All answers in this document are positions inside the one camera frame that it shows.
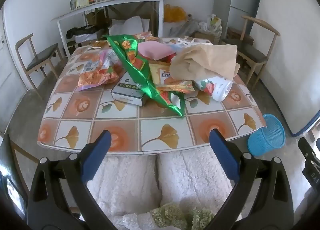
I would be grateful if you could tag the white shelf table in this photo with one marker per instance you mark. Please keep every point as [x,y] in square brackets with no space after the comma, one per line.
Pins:
[112,0]

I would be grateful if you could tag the blue plastic mesh basket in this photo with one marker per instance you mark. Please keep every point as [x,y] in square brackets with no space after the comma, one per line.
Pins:
[270,134]

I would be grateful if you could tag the thin white plastic bag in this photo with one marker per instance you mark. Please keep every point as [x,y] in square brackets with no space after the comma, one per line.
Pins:
[185,42]

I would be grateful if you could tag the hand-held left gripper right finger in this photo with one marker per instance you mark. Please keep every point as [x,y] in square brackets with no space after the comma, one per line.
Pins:
[222,152]

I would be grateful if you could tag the orange crinkled snack bag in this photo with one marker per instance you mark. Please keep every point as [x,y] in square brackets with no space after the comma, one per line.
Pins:
[95,77]

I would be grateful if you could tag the green foil snack bag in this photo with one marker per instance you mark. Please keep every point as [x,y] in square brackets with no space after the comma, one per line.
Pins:
[135,69]

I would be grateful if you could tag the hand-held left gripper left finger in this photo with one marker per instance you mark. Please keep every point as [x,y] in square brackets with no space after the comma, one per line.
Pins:
[100,149]

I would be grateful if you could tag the black bag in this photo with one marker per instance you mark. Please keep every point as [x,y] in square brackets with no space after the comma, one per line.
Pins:
[85,31]

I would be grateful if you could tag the green fluffy cloth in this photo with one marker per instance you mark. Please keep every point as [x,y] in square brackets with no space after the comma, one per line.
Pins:
[180,216]

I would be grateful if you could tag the orange plastic bag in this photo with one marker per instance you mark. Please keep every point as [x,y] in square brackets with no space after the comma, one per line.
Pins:
[175,13]

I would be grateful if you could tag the white pillow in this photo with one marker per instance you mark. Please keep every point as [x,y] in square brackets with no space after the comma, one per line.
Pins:
[130,26]

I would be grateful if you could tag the wooden chair grey seat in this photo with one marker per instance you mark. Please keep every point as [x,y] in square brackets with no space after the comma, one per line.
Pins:
[252,53]
[40,56]

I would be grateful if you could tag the yellow snack packet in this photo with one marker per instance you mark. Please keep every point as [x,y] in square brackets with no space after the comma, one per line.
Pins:
[162,74]

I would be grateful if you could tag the grey cardboard box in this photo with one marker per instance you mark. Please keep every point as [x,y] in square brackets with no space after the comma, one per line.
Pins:
[125,92]

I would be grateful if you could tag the white strawberry print can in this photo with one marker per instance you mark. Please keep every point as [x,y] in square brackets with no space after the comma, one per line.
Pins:
[217,87]

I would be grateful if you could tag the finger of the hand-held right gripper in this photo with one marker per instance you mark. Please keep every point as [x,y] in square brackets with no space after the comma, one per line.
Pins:
[307,150]

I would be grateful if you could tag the white mattress blue edge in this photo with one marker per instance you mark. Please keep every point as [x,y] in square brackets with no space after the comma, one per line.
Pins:
[287,44]

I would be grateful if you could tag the brown cardboard box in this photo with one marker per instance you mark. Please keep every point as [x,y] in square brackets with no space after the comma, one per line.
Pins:
[207,37]

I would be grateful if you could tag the table with patterned cloth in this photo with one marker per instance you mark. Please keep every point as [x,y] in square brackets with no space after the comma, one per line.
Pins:
[120,122]

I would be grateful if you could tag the white printed shopping bag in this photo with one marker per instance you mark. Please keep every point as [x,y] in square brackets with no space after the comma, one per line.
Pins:
[212,23]

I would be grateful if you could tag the large white plastic bag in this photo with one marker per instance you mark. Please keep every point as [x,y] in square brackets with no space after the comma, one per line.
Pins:
[180,28]

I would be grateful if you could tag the pink sponge cloth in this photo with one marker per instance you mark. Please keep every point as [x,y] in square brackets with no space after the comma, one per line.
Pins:
[155,49]

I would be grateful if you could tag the small orange snack packet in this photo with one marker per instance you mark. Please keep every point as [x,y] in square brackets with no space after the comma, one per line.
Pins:
[146,36]

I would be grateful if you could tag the beige cloth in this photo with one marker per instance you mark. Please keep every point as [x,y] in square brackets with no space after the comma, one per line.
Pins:
[212,57]

